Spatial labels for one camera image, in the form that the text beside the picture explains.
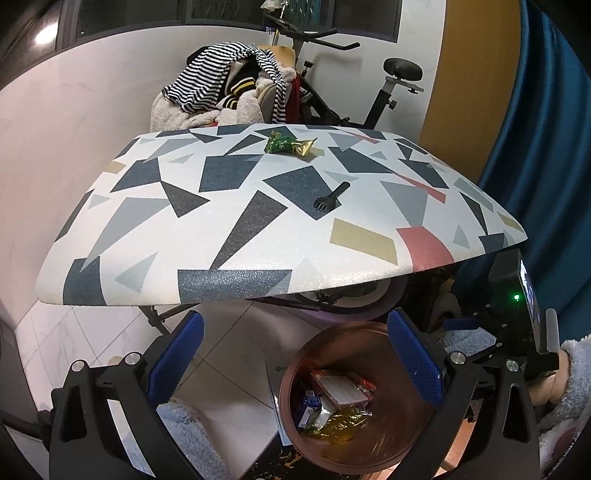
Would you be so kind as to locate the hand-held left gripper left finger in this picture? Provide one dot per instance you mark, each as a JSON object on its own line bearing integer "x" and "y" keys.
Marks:
{"x": 178, "y": 357}

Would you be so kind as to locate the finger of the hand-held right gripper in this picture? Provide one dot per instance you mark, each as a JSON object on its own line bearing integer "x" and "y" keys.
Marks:
{"x": 461, "y": 322}

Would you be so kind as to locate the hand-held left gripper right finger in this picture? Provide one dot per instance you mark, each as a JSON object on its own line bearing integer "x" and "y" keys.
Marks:
{"x": 415, "y": 364}

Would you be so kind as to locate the copper coloured trash bin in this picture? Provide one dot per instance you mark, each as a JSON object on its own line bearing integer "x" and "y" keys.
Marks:
{"x": 351, "y": 341}

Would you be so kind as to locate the pink packet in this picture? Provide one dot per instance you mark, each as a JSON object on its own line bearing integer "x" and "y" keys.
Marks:
{"x": 341, "y": 386}

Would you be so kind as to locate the blue milk carton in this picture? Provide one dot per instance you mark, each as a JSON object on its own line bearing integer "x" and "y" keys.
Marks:
{"x": 307, "y": 408}

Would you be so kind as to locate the person's right hand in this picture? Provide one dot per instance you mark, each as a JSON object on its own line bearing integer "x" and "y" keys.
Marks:
{"x": 547, "y": 387}

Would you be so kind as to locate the light blue fleece robe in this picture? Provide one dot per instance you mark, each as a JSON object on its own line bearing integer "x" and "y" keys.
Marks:
{"x": 194, "y": 438}

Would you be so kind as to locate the yellow plastic bag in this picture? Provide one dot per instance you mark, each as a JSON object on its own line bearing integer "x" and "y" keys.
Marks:
{"x": 344, "y": 422}

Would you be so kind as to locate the geometric patterned table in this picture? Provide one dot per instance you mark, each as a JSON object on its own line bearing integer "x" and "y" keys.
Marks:
{"x": 152, "y": 230}

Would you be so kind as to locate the blue curtain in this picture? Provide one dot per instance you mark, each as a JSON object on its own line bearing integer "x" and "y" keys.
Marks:
{"x": 554, "y": 161}

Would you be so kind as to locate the black plastic fork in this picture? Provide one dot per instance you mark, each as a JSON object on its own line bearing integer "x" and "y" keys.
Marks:
{"x": 333, "y": 195}

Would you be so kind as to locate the orange wooden panel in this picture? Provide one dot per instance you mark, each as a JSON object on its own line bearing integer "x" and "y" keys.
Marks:
{"x": 471, "y": 92}

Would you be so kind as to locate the black exercise bike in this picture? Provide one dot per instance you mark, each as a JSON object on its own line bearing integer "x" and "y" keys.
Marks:
{"x": 383, "y": 106}

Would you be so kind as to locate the green and gold snack wrapper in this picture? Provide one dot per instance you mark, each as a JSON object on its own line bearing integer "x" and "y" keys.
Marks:
{"x": 281, "y": 144}

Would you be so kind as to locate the dark garment with yellow stripes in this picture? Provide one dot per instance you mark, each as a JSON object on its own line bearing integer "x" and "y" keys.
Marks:
{"x": 240, "y": 87}

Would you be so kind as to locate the black and white striped shirt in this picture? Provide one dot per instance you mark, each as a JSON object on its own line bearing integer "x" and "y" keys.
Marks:
{"x": 198, "y": 78}

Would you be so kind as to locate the red scarf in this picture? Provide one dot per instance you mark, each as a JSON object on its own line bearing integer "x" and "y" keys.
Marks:
{"x": 298, "y": 92}

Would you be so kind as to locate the beige chair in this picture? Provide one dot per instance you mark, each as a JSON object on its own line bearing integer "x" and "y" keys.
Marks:
{"x": 281, "y": 51}

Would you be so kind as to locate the dark glass window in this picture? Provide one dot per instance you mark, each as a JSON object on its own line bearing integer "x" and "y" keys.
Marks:
{"x": 138, "y": 14}

